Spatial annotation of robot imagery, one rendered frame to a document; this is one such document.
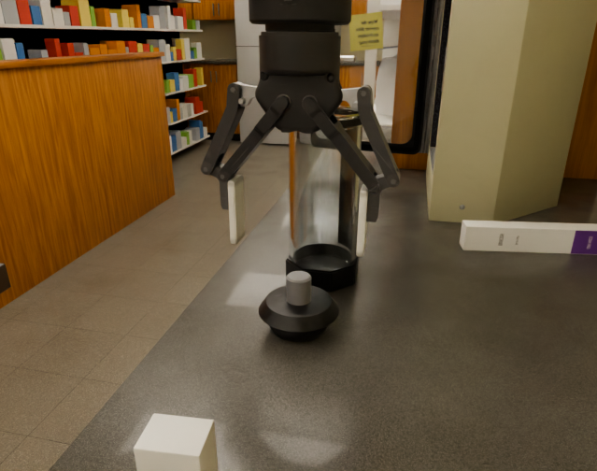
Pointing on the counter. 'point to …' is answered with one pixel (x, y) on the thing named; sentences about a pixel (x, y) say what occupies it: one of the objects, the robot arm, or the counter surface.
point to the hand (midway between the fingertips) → (298, 235)
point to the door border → (425, 82)
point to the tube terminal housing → (507, 107)
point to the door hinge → (433, 76)
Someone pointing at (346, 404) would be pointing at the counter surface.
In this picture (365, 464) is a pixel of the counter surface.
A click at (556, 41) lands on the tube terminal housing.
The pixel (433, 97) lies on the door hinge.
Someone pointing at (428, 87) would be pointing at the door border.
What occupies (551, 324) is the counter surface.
